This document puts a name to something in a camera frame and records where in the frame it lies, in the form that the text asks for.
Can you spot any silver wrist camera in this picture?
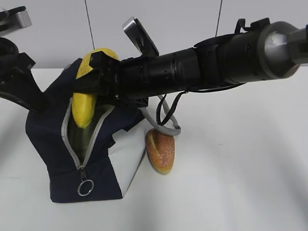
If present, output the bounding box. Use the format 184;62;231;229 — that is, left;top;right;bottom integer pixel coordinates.
122;16;159;57
0;6;32;37

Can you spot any green lidded glass container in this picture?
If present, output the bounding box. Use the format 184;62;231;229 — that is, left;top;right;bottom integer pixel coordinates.
67;117;95;163

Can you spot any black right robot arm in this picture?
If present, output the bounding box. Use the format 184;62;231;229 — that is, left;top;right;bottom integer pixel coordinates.
74;18;308;107

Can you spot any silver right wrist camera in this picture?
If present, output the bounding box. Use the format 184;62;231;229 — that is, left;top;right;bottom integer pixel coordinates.
122;16;159;57

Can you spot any navy insulated lunch bag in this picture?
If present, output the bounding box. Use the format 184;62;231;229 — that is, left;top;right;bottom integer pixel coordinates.
26;59;181;203

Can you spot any brown bread roll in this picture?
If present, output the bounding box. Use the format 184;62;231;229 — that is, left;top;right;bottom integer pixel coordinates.
146;128;175;175

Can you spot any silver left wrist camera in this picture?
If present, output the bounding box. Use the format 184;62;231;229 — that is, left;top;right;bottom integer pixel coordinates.
0;6;32;37

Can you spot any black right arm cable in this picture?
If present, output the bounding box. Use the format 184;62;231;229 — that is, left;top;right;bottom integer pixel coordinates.
155;90;191;127

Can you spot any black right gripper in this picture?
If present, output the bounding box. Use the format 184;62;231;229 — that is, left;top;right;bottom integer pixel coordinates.
73;51;149;107

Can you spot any yellow banana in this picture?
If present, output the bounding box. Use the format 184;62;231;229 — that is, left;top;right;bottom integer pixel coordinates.
72;47;120;129

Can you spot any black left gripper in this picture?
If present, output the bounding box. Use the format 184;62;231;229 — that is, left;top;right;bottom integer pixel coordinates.
0;38;48;113

